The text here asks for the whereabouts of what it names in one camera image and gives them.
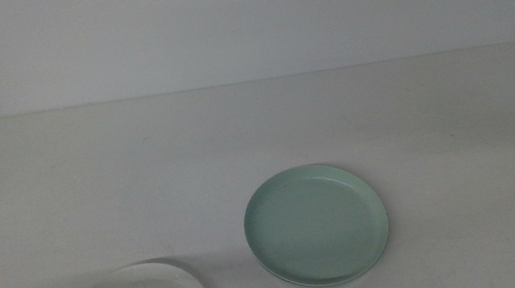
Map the grey shallow bowl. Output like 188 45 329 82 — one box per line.
268 260 384 288

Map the pale green shallow bowl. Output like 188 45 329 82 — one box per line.
236 153 398 288

